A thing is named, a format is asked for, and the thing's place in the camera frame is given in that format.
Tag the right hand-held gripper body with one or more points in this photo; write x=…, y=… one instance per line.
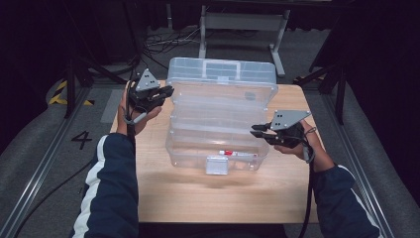
x=287, y=120

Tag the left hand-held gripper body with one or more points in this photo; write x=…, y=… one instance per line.
x=147, y=82

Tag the white and red tube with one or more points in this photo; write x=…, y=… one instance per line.
x=237, y=153

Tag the clear plastic storage box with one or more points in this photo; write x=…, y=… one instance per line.
x=218, y=109

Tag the person's left hand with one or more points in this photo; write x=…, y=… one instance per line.
x=127, y=124

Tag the person's right hand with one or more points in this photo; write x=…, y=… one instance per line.
x=313, y=152

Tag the black metal stand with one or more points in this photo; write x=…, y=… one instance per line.
x=340, y=95
x=70, y=89

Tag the aluminium floor rail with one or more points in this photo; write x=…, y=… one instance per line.
x=36, y=175
x=363, y=178

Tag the grey metal desk frame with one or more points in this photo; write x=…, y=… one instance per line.
x=242, y=20

